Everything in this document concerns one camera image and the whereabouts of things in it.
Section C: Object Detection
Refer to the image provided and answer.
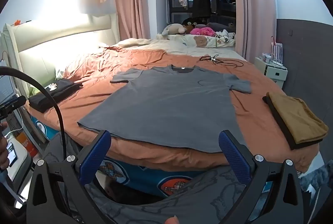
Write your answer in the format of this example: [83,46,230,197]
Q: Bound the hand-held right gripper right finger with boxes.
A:
[218,130,304,224]

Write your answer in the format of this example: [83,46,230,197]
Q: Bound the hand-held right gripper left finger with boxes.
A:
[26,130,112,224]

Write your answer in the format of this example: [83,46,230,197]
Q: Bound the grey t-shirt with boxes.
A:
[77,65,252,154]

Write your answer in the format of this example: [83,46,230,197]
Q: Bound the black folded clothes paw print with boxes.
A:
[28,78,84,114]

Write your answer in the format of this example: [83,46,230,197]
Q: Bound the person's left hand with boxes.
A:
[0,122,9,171]

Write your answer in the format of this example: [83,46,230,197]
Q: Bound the white lit screen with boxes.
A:
[0,74,17,105]

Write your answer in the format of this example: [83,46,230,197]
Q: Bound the orange blanket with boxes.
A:
[27,46,320,172]

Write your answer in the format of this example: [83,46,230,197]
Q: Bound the orange box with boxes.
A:
[16,133,39,158]

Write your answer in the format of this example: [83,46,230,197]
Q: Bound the smartphone with lit screen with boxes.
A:
[5,142,19,168]

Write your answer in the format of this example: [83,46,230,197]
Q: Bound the blue printed bed sheet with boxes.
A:
[30,115,271,198]

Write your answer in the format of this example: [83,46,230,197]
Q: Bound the person's grey patterned shirt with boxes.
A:
[43,133,263,224]

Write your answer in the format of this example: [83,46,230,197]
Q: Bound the black folded garment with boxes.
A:
[262,95,324,151]

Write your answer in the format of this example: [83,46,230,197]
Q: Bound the white bedside cabinet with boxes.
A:
[6,136,33,188]

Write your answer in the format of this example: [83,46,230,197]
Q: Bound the brown folded garment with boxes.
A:
[266,92,329,145]

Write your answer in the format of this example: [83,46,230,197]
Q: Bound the grey fluffy rug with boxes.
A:
[299,162,331,196]

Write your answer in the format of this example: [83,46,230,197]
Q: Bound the cream padded headboard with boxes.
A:
[0,14,120,100]

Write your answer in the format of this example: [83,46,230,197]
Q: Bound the white nightstand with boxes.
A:
[255,57,289,81]

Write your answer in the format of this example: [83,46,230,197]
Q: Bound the panda print cloth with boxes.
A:
[215,30,236,45]

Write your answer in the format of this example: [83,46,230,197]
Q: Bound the pink plush toy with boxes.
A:
[190,27,216,37]

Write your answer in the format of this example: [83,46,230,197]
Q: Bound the grey pillow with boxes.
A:
[200,21,235,33]

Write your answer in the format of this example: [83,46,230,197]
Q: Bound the dark brown plush bear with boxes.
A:
[181,18,201,35]

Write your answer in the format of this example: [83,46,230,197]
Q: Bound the cream plush toy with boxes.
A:
[161,23,186,37]

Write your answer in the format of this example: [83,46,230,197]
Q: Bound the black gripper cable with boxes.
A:
[0,66,68,159]

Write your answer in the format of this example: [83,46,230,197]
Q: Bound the black cable on bed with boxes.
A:
[200,54,245,68]

